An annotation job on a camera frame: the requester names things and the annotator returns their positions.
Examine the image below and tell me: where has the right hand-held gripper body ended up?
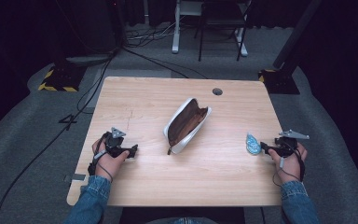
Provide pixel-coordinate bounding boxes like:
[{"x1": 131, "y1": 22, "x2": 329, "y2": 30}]
[{"x1": 271, "y1": 129, "x2": 310, "y2": 158}]

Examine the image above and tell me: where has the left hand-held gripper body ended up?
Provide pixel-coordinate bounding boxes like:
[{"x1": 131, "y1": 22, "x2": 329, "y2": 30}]
[{"x1": 104, "y1": 126, "x2": 133, "y2": 159}]

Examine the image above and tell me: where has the blue patterned eraser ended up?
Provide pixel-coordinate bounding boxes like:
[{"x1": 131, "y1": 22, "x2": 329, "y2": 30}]
[{"x1": 245, "y1": 133, "x2": 263, "y2": 156}]

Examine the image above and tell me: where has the white pencil case brown lining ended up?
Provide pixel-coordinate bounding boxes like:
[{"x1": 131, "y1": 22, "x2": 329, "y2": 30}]
[{"x1": 162, "y1": 97, "x2": 213, "y2": 156}]

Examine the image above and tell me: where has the person's left hand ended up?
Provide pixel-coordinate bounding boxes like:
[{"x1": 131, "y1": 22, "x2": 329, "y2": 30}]
[{"x1": 91, "y1": 138, "x2": 131, "y2": 183}]

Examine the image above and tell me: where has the person's right hand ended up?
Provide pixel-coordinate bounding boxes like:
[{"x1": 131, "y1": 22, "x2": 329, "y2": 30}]
[{"x1": 268, "y1": 141, "x2": 309, "y2": 184}]

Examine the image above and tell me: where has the grey tape piece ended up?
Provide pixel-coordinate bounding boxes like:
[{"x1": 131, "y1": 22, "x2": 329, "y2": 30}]
[{"x1": 63, "y1": 173, "x2": 87, "y2": 184}]

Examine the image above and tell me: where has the black stand base hazard tape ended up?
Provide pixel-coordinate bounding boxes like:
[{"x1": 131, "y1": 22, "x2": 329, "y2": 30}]
[
  {"x1": 257, "y1": 68, "x2": 301, "y2": 95},
  {"x1": 37, "y1": 59, "x2": 88, "y2": 93}
]

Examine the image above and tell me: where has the black chair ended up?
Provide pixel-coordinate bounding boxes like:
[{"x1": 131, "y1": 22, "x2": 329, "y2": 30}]
[{"x1": 193, "y1": 0, "x2": 255, "y2": 63}]

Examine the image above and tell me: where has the left hand-held gripper cable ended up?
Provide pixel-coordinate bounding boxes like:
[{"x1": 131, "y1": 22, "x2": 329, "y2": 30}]
[{"x1": 87, "y1": 132, "x2": 114, "y2": 184}]

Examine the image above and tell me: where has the hand-held gripper cable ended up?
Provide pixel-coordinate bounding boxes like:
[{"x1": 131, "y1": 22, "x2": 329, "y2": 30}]
[
  {"x1": 87, "y1": 132, "x2": 114, "y2": 184},
  {"x1": 271, "y1": 140, "x2": 307, "y2": 188}
]

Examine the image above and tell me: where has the right hand-held gripper cable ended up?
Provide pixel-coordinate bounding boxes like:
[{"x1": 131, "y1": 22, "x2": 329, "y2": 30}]
[{"x1": 271, "y1": 140, "x2": 307, "y2": 188}]

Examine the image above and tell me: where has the black floor cable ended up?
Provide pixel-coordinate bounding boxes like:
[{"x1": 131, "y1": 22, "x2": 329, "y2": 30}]
[{"x1": 0, "y1": 52, "x2": 119, "y2": 224}]

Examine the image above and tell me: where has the bundle of floor cables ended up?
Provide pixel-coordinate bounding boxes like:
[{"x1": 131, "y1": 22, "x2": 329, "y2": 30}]
[{"x1": 124, "y1": 17, "x2": 187, "y2": 49}]

